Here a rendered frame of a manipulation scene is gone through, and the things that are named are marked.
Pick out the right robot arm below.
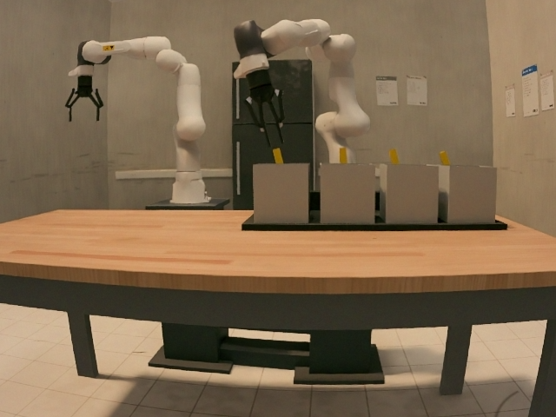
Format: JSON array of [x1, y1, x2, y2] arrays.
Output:
[[69, 36, 211, 203]]

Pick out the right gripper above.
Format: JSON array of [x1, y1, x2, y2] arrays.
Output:
[[65, 76, 103, 122]]

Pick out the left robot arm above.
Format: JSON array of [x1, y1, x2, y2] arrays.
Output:
[[234, 19, 370, 163]]

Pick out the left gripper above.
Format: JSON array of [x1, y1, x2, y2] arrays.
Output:
[[243, 69, 285, 147]]

